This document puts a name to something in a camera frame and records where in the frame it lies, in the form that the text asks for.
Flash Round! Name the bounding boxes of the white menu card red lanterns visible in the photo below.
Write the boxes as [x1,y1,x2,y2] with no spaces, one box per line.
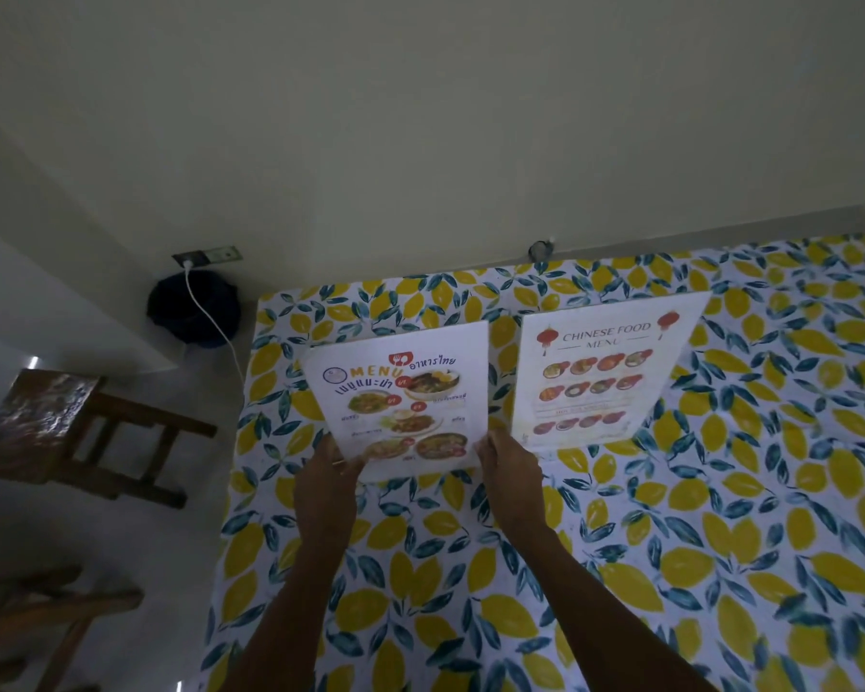
[510,291,712,455]

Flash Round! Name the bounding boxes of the person's right forearm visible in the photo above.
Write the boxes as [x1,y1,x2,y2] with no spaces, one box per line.
[503,524,718,692]

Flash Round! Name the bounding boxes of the person's right hand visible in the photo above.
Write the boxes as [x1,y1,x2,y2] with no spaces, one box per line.
[473,427,550,538]

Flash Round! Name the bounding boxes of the dark round bin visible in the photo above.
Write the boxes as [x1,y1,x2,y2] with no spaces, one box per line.
[147,270,241,348]

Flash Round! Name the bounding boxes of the white power cable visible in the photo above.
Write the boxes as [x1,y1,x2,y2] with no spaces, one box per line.
[182,259,250,387]

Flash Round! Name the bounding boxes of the person's left forearm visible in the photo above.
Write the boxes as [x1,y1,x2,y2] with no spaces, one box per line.
[220,536,365,692]

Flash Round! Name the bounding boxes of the lemon print tablecloth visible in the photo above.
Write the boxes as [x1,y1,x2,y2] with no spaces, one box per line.
[205,232,865,692]

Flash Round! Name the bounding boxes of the person's left hand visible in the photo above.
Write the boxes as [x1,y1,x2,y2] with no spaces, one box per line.
[293,433,366,550]

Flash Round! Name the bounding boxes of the wall power outlet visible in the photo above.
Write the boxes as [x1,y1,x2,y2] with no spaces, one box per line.
[172,245,243,268]

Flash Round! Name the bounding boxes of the brown wooden chair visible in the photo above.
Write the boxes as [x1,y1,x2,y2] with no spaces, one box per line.
[0,565,145,692]

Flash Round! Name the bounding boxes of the white menu card with dishes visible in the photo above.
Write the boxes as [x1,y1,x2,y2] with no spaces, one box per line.
[303,320,491,485]

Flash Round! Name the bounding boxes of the dark wooden stool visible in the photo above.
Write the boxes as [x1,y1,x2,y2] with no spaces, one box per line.
[0,369,219,510]

